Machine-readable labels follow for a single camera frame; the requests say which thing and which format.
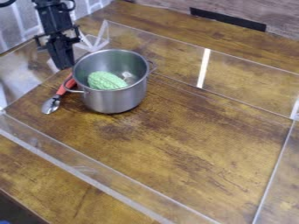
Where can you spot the green bumpy toy gourd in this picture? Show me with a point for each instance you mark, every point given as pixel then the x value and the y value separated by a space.
pixel 106 81

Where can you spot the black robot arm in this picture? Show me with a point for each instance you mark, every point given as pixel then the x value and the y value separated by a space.
pixel 53 3

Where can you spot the pink handled metal spoon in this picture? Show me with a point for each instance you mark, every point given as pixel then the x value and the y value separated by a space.
pixel 51 105

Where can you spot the clear acrylic tray enclosure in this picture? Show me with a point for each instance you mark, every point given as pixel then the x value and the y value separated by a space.
pixel 205 154

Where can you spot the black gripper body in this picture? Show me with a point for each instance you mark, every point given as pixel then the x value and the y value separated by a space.
pixel 61 33

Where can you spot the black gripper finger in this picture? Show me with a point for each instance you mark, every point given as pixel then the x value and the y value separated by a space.
pixel 62 53

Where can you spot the black strip on table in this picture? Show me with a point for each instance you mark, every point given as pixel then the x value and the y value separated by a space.
pixel 229 19

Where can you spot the stainless steel pot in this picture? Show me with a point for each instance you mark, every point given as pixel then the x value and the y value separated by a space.
pixel 130 66

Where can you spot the clear acrylic corner bracket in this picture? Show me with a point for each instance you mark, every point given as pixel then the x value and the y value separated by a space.
pixel 91 42

